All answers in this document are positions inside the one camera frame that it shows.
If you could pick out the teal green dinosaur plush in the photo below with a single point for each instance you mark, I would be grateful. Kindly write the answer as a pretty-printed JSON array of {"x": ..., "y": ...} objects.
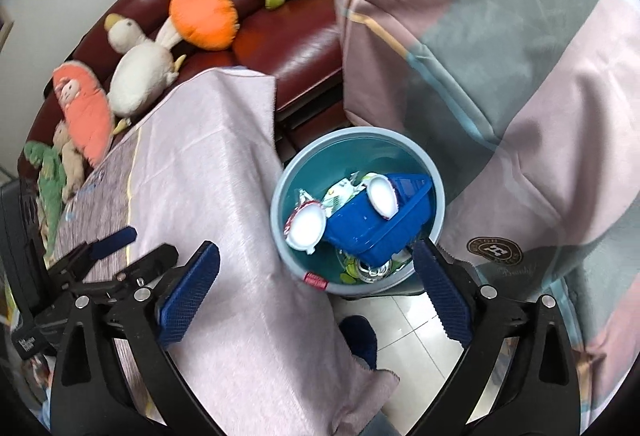
[{"x": 50, "y": 191}]

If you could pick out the dark blue slipper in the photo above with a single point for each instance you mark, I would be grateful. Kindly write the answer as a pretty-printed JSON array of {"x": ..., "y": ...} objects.
[{"x": 357, "y": 338}]

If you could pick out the blue plastic tray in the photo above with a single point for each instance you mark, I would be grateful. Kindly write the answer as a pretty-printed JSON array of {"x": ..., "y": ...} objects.
[{"x": 370, "y": 231}]

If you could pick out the beige doll plush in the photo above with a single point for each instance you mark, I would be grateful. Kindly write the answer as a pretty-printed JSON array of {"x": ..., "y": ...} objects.
[{"x": 72, "y": 161}]

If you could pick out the white duck plush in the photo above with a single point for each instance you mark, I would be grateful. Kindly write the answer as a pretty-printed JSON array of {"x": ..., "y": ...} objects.
[{"x": 135, "y": 81}]

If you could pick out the teal trash bin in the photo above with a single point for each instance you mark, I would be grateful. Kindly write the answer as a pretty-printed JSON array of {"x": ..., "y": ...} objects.
[{"x": 310, "y": 176}]

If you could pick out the orange carrot bunny plush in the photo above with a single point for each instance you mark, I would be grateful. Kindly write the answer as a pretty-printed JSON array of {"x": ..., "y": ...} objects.
[{"x": 202, "y": 13}]

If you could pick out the pink plaid blanket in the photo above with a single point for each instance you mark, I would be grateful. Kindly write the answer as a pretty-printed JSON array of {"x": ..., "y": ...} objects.
[{"x": 500, "y": 41}]

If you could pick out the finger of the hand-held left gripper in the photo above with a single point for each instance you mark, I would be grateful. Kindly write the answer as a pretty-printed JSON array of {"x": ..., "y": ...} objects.
[
  {"x": 145, "y": 266},
  {"x": 115, "y": 241}
]

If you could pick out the pink carrot plush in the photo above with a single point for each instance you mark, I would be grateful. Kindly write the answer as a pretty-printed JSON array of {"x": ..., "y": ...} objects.
[{"x": 87, "y": 121}]

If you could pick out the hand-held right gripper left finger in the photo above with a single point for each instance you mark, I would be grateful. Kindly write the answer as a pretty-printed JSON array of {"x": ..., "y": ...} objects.
[{"x": 190, "y": 296}]

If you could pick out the green white wrapper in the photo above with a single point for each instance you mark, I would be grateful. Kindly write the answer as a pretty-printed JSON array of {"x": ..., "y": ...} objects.
[{"x": 342, "y": 193}]

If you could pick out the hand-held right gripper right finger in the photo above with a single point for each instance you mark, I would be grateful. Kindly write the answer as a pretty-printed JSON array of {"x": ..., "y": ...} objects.
[{"x": 442, "y": 296}]

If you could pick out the dark red leather sofa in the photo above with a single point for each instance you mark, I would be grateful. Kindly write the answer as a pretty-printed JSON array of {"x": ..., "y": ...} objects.
[{"x": 295, "y": 51}]

